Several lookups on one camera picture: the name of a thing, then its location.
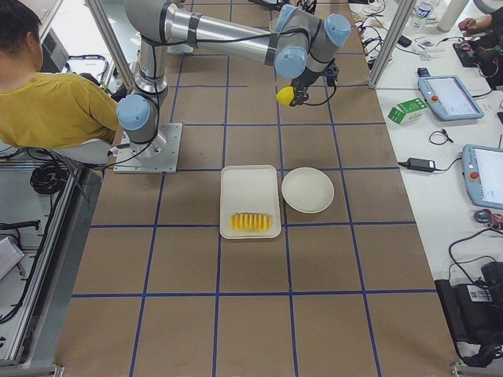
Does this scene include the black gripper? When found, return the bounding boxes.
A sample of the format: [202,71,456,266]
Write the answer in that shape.
[289,68,322,107]

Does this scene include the yellow lemon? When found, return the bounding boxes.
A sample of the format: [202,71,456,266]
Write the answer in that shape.
[276,86,296,107]

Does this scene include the white ceramic bowl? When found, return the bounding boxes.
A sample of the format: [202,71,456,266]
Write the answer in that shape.
[269,18,277,32]

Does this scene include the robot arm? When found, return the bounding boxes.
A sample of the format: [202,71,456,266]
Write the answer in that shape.
[116,1,351,159]

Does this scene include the black dish rack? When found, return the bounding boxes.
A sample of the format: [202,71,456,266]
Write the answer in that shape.
[248,0,318,14]

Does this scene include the cream shallow plate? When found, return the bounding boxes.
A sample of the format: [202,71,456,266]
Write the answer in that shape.
[281,167,335,214]

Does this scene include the green white carton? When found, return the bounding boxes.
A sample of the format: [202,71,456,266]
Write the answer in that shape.
[387,97,428,125]

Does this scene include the cream rectangular tray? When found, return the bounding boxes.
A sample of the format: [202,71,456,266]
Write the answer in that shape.
[219,165,281,240]

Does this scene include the black power adapter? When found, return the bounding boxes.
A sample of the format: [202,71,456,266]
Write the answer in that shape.
[408,158,436,173]

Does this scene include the sliced yellow mango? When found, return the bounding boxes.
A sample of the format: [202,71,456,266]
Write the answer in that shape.
[229,213,272,232]

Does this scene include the upper teach pendant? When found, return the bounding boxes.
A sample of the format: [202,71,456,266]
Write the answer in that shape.
[418,75,484,121]

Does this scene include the teach pendant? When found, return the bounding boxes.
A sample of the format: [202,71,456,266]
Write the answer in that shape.
[461,145,502,209]
[418,75,484,121]

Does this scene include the lower teach pendant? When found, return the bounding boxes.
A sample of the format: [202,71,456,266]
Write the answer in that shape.
[461,145,502,209]

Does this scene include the person in yellow shirt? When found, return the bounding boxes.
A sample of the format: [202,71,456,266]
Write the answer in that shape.
[1,1,119,149]

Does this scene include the aluminium frame post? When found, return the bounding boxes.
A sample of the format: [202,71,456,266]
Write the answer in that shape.
[369,0,415,89]

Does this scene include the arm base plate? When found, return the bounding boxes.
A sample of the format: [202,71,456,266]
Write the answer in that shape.
[112,123,183,174]

